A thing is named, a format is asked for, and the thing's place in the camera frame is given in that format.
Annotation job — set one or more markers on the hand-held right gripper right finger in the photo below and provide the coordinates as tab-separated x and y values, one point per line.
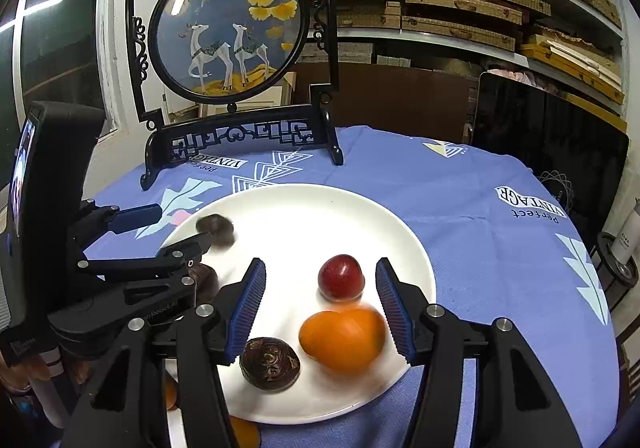
395	313

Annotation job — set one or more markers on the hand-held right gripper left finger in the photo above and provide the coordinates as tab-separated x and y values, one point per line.
245	313

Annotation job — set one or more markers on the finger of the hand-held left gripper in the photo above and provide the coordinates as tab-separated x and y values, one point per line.
140	217
170	260

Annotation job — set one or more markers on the dark brown water chestnut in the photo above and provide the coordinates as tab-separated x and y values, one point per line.
205	280
216	228

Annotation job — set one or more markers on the dark brown passion fruit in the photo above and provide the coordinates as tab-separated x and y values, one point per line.
270	360

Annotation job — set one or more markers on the orange tangerine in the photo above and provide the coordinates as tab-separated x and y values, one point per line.
245	434
342	340
171	393

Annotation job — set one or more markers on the dark red plum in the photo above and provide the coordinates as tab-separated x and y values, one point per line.
341	276

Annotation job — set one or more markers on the white round plate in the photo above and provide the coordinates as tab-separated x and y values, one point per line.
300	223

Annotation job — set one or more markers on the blue printed tablecloth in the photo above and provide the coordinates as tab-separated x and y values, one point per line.
450	208

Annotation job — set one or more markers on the white framed window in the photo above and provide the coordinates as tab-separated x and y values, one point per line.
55	43

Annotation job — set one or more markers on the round deer painting table screen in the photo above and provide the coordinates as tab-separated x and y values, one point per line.
225	53

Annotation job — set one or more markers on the shiny orange-brown object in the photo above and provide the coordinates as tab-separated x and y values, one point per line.
20	383

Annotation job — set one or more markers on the brown cardboard sheet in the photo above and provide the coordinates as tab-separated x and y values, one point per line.
400	103

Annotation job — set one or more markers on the black flat monitor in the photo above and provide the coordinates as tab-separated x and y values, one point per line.
550	138

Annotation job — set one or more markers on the white bottle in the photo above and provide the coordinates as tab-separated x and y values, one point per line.
627	233

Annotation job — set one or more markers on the white shelving unit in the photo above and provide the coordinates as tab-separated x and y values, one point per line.
440	41

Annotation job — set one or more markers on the stack of tan flat boxes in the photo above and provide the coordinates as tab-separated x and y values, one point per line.
465	3

